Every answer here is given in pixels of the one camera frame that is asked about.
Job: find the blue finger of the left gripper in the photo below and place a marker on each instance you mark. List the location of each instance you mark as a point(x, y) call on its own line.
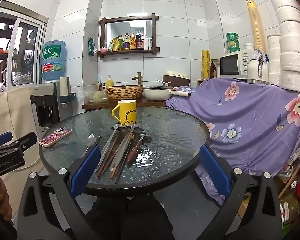
point(26, 142)
point(5, 138)

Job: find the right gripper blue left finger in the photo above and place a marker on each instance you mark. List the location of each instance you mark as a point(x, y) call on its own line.
point(82, 170)

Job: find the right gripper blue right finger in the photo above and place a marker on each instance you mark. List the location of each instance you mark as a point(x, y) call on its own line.
point(214, 168)

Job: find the brown wooden chopstick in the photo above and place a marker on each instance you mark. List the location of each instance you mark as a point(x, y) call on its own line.
point(108, 164)
point(119, 155)
point(99, 173)

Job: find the silver spoon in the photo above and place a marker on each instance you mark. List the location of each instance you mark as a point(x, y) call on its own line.
point(90, 141)

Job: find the silver tongs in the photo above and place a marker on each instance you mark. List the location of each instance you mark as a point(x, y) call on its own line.
point(115, 129)

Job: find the wooden handled metal utensil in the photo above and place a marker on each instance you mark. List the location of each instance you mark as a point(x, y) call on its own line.
point(134, 153)

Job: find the silver ladle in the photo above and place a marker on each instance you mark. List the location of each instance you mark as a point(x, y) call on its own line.
point(136, 130)

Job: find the left human hand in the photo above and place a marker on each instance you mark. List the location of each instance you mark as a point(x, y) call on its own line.
point(5, 207)

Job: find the beige cloth cover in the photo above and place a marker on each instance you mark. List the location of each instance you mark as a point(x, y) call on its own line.
point(16, 116)

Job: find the phone in pink case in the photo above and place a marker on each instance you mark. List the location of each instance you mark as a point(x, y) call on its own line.
point(54, 137)

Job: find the round glass table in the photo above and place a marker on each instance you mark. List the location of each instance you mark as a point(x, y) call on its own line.
point(159, 150)

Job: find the purple floral cloth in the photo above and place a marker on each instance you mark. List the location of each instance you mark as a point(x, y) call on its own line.
point(254, 127)

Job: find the water dispenser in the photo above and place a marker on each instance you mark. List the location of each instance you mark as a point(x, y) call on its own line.
point(49, 108)

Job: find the yellow duck mug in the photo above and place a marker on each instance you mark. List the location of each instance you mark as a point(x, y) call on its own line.
point(125, 112)

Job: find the plastic bag with food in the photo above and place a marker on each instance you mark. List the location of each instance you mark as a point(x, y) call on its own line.
point(96, 96)

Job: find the blue water jug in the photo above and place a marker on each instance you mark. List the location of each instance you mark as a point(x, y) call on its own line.
point(53, 60)

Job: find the woven basket sink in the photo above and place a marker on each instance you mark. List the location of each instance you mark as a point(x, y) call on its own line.
point(126, 92)

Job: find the white cooking pot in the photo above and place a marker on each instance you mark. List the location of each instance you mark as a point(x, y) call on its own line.
point(162, 93)

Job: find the brown white rice cooker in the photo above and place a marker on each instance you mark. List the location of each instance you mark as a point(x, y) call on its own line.
point(176, 79)

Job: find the yellow soap bottle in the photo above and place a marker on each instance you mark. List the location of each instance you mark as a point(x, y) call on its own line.
point(109, 82)

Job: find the brown glass bottle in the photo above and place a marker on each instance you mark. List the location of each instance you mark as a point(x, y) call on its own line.
point(213, 70)

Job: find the white thermos flask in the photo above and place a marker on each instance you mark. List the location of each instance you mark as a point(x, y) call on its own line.
point(257, 71)

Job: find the white microwave oven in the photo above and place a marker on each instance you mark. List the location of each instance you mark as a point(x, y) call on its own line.
point(235, 65)

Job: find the yellow wrap roll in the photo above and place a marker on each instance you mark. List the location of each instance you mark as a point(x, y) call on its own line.
point(205, 64)

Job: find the bamboo style faucet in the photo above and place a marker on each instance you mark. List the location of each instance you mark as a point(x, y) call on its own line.
point(138, 78)

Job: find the tall paper cup stack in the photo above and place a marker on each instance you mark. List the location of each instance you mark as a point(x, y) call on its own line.
point(256, 26)

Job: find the green stacked containers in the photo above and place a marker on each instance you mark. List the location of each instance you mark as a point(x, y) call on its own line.
point(232, 42)

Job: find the white paper cup stack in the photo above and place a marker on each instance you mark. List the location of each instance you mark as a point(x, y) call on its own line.
point(288, 16)

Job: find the dark soy sauce bottle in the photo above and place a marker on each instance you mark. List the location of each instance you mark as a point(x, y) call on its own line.
point(139, 41)

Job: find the wooden wall shelf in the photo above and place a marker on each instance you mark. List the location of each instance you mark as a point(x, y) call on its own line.
point(117, 35)

